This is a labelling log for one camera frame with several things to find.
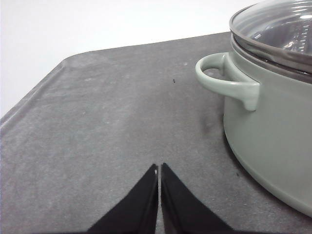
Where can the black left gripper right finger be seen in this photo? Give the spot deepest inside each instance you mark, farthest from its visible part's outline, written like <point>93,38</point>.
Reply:
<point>183,211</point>

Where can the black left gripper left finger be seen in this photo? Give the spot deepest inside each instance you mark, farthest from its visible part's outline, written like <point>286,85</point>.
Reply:
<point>136,213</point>

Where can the glass steamer lid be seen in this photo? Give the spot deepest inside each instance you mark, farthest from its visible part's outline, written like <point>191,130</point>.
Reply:
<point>277,32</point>

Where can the green electric steamer pot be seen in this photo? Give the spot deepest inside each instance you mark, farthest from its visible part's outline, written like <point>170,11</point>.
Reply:
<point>268,119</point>

